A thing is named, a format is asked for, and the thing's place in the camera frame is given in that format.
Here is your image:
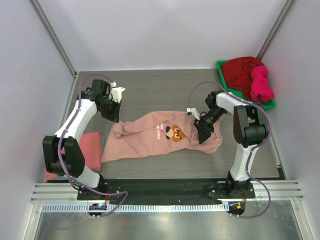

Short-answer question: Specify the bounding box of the pink printed t shirt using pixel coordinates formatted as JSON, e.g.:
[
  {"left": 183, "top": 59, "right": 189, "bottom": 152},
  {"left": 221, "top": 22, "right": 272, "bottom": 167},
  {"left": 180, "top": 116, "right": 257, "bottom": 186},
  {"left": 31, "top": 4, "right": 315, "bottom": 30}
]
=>
[{"left": 101, "top": 111, "right": 223, "bottom": 163}]

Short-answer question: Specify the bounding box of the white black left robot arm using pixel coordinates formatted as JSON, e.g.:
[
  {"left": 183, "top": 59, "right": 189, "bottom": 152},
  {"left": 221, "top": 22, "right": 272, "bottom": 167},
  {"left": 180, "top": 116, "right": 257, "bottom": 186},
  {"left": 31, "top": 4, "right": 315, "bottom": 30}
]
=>
[{"left": 42, "top": 79, "right": 126, "bottom": 200}]

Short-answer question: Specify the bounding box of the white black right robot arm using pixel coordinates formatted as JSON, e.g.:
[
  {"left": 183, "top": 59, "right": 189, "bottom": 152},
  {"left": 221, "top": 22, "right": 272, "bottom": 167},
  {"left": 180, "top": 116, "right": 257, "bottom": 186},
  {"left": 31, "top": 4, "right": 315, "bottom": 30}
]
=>
[{"left": 194, "top": 91, "right": 270, "bottom": 199}]

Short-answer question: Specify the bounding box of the folded salmon t shirt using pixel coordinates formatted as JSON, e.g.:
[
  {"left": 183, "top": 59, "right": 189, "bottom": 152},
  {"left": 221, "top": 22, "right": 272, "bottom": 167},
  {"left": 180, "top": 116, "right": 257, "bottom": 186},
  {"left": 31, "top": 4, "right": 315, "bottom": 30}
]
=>
[{"left": 44, "top": 131, "right": 103, "bottom": 181}]

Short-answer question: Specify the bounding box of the dark red t shirt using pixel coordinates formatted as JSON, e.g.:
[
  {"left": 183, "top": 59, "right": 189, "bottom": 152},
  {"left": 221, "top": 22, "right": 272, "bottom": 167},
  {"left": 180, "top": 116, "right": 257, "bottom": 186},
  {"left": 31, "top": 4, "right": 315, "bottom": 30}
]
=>
[{"left": 221, "top": 56, "right": 264, "bottom": 100}]

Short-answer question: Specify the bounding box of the magenta t shirt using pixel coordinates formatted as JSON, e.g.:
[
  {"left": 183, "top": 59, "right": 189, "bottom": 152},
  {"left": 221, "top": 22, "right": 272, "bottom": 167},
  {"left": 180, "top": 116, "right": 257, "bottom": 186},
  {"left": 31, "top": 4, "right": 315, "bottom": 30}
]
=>
[{"left": 250, "top": 65, "right": 275, "bottom": 103}]

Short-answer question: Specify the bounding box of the green plastic bin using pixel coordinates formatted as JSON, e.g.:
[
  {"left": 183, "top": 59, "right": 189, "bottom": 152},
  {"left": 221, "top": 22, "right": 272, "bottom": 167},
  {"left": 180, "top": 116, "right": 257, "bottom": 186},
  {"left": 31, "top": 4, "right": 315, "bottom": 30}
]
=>
[{"left": 215, "top": 59, "right": 277, "bottom": 111}]

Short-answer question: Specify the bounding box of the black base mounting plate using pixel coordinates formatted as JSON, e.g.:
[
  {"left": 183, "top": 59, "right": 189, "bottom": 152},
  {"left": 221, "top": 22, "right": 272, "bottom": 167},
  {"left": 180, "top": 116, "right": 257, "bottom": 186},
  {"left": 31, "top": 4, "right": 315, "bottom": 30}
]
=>
[{"left": 76, "top": 177, "right": 256, "bottom": 201}]

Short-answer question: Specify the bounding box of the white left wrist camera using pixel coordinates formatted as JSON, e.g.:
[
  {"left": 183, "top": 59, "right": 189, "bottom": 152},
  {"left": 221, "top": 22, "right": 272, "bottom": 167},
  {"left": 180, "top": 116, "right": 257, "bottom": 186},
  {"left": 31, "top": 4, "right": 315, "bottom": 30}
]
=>
[{"left": 108, "top": 82, "right": 126, "bottom": 103}]

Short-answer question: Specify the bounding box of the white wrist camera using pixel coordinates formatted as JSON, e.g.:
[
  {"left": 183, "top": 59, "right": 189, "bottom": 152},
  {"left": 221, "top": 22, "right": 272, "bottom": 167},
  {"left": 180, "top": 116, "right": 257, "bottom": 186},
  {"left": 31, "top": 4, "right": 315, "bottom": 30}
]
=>
[
  {"left": 108, "top": 82, "right": 126, "bottom": 103},
  {"left": 186, "top": 107, "right": 201, "bottom": 120}
]

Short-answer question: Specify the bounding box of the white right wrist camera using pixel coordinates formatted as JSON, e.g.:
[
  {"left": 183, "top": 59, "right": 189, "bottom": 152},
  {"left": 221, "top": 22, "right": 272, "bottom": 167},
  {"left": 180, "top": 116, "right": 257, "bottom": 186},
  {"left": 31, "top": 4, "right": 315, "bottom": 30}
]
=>
[{"left": 186, "top": 107, "right": 201, "bottom": 120}]

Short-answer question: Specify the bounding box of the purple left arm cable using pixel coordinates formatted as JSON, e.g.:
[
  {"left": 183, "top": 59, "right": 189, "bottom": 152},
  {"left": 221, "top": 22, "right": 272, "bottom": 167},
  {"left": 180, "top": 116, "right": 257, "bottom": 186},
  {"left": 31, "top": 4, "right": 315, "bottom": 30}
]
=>
[{"left": 57, "top": 73, "right": 129, "bottom": 217}]

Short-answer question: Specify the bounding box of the aluminium front frame rail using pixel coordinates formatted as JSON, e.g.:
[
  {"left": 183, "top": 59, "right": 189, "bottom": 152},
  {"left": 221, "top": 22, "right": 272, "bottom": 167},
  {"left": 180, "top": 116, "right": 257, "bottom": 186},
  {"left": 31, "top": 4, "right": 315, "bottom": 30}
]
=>
[{"left": 30, "top": 180, "right": 304, "bottom": 203}]

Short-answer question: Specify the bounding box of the left aluminium corner post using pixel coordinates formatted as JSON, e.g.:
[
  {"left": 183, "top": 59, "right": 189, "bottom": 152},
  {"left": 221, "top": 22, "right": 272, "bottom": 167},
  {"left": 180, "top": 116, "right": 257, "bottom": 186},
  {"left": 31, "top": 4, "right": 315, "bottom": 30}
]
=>
[{"left": 27, "top": 0, "right": 78, "bottom": 79}]

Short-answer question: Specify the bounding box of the aluminium corner post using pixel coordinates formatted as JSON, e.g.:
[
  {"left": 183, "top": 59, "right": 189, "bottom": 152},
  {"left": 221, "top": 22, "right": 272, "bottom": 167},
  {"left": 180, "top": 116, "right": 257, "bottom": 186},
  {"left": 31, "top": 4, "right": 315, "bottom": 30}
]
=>
[
  {"left": 256, "top": 0, "right": 297, "bottom": 61},
  {"left": 27, "top": 0, "right": 78, "bottom": 79}
]

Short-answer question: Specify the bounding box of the white slotted cable duct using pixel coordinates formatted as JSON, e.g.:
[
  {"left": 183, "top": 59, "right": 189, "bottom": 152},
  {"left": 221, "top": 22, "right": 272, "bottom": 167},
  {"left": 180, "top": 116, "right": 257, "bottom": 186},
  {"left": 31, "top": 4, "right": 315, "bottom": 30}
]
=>
[{"left": 42, "top": 202, "right": 229, "bottom": 213}]

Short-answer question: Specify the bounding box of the right aluminium corner post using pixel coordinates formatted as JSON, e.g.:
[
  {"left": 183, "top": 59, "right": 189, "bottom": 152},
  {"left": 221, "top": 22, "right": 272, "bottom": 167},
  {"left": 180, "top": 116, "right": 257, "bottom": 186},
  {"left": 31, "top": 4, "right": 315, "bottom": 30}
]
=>
[{"left": 256, "top": 0, "right": 297, "bottom": 61}]

